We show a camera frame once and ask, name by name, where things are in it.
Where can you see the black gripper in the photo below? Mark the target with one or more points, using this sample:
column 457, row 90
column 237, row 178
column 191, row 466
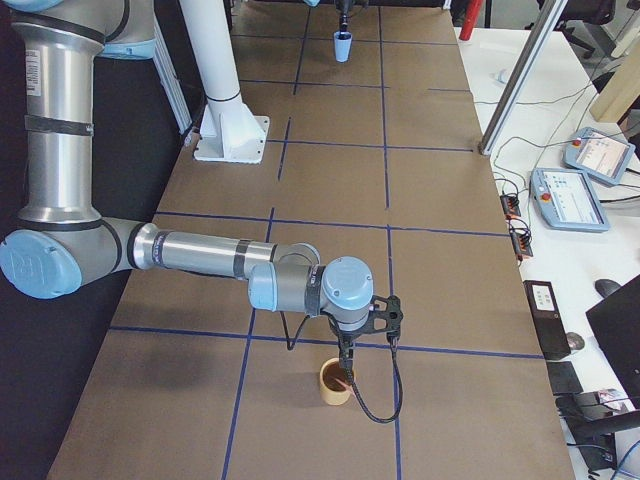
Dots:
column 343, row 11
column 346, row 338

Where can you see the blue ribbed cup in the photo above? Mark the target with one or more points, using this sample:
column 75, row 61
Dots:
column 342, row 45

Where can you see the pink chopstick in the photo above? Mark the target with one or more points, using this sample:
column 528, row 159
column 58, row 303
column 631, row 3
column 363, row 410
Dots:
column 336, row 385

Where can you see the bamboo wooden cup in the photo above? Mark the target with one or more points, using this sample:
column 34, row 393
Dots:
column 331, row 369

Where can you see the red cardboard tube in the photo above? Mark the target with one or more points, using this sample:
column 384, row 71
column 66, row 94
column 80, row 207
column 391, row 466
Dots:
column 472, row 12

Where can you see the black box with label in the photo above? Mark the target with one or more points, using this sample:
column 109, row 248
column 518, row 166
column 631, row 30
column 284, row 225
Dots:
column 546, row 319

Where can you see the black power strip right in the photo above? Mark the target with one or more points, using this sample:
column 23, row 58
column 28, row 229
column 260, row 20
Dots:
column 521, row 242

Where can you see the black power strip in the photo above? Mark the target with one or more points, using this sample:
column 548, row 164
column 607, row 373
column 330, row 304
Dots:
column 521, row 242
column 511, row 206

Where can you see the black power strip left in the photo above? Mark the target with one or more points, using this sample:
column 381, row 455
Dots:
column 511, row 206

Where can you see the black office chair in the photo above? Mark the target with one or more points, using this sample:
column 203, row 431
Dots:
column 613, row 24

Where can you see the black computer mouse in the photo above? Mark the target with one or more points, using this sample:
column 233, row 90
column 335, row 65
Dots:
column 606, row 287

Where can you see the teach pendant near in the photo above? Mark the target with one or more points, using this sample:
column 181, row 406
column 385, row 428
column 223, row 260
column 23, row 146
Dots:
column 567, row 200

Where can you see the teach pendant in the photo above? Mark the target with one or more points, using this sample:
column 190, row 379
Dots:
column 603, row 157
column 567, row 200

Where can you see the black laptop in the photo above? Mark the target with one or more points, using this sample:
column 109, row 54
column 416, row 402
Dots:
column 615, row 324

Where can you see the wooden block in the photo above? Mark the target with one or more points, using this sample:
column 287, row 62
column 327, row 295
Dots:
column 620, row 92

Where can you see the teach pendant far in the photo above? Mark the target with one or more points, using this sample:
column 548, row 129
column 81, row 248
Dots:
column 603, row 157

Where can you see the white pedestal column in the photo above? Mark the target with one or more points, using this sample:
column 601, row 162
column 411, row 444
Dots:
column 229, row 131

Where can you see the aluminium frame post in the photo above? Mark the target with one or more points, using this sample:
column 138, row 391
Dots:
column 538, row 36

